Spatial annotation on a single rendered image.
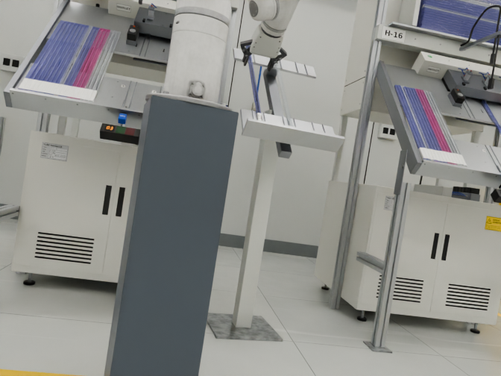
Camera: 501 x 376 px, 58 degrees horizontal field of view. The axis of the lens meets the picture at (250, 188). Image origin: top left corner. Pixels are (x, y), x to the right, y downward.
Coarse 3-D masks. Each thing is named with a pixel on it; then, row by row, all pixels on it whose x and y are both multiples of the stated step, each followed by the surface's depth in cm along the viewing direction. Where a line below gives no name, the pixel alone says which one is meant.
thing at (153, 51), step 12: (72, 12) 191; (84, 12) 193; (96, 12) 195; (84, 24) 186; (96, 24) 189; (108, 24) 191; (120, 24) 193; (132, 24) 195; (48, 36) 175; (120, 36) 186; (144, 36) 190; (156, 36) 192; (120, 48) 180; (132, 48) 182; (144, 48) 184; (156, 48) 186; (168, 48) 188; (144, 60) 185; (156, 60) 181
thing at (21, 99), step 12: (12, 96) 147; (24, 96) 147; (36, 96) 147; (48, 96) 147; (60, 96) 149; (24, 108) 151; (36, 108) 151; (48, 108) 151; (60, 108) 151; (72, 108) 151; (84, 108) 151; (96, 108) 151; (108, 108) 151; (120, 108) 151; (96, 120) 154; (108, 120) 154; (132, 120) 154
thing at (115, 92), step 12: (108, 84) 162; (120, 84) 164; (132, 84) 165; (144, 84) 167; (96, 96) 156; (108, 96) 158; (120, 96) 159; (132, 96) 160; (144, 96) 162; (132, 108) 156
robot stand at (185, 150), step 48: (144, 144) 89; (192, 144) 92; (144, 192) 89; (192, 192) 92; (144, 240) 90; (192, 240) 93; (144, 288) 91; (192, 288) 94; (144, 336) 91; (192, 336) 94
